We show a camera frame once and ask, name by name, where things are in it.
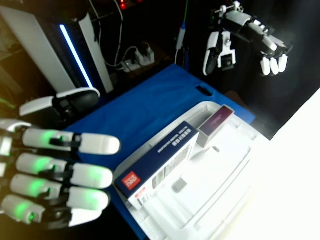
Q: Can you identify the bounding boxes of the white power strip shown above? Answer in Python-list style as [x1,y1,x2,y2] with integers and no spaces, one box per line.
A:
[121,55,156,74]

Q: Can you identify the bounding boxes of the green cable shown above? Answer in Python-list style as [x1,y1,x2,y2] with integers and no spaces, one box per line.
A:
[183,0,190,25]

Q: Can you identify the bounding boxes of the white cable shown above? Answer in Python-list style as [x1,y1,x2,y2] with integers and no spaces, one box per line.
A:
[88,0,125,68]

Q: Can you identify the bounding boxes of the white tower with blue light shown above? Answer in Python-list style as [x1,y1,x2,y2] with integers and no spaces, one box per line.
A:
[0,4,115,95]

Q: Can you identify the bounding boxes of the white plug adapter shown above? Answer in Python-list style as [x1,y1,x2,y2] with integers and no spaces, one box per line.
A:
[134,43,155,65]

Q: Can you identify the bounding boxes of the small purple box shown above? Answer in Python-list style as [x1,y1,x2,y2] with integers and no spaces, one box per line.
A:
[196,104,236,149]

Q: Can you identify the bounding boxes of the white inline cable adapter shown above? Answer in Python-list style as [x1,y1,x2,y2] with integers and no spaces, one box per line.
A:
[174,23,188,65]

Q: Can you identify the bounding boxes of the blue cloth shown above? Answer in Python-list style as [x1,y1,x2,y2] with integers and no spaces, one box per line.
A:
[63,63,256,240]

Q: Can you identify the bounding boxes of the blue and white box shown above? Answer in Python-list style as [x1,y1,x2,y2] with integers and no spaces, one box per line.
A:
[113,121,201,211]

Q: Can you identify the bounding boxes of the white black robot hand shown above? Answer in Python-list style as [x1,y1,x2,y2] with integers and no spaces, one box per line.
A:
[0,87,122,231]
[202,9,290,77]

